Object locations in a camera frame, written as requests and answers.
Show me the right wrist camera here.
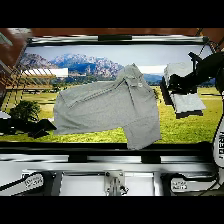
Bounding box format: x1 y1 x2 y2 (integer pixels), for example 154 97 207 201
187 51 203 69

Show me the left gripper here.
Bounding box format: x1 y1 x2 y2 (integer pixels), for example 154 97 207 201
27 118 58 140

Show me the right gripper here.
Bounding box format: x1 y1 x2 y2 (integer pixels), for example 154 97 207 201
167 73 198 95

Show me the grey shirt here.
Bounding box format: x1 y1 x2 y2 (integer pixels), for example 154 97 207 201
52 62 163 151

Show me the light grey folded garment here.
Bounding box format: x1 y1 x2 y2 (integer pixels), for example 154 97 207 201
162 61 208 115

